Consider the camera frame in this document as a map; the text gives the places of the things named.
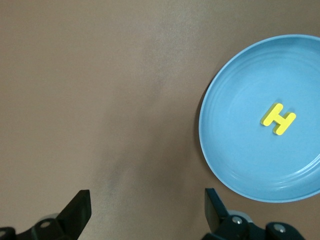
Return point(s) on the yellow uppercase letter H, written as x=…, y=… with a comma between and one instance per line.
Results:
x=278, y=119

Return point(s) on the blue plate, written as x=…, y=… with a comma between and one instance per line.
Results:
x=237, y=150

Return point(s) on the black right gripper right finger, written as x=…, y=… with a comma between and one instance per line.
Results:
x=220, y=220

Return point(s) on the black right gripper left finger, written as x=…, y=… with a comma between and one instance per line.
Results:
x=72, y=217

